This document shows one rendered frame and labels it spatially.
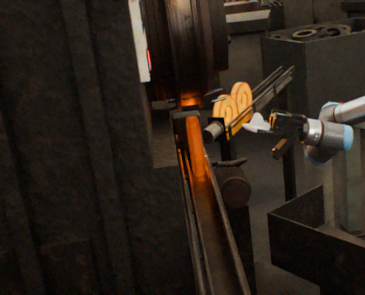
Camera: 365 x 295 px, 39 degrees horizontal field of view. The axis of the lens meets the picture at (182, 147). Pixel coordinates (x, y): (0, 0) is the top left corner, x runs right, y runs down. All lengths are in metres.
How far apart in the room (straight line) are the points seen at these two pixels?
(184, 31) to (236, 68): 2.94
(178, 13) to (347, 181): 1.43
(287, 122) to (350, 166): 0.79
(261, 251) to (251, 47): 2.12
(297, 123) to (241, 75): 2.50
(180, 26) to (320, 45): 2.45
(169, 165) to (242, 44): 3.14
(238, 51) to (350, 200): 2.02
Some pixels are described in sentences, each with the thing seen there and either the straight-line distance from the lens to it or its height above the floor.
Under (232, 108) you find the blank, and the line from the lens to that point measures 2.14.
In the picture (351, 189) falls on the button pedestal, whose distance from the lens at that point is 2.53.
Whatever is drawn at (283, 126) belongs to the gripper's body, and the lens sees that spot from 1.76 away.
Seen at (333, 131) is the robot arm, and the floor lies 0.71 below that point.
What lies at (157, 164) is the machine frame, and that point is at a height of 0.87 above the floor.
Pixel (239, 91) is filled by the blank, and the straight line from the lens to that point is 2.20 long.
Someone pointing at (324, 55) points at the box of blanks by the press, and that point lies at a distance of 3.73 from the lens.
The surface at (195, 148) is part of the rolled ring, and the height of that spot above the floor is 0.77.
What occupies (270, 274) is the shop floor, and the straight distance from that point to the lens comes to 2.33.
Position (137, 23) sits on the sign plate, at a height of 1.18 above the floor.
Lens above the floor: 1.25
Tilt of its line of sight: 18 degrees down
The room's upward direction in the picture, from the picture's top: 8 degrees counter-clockwise
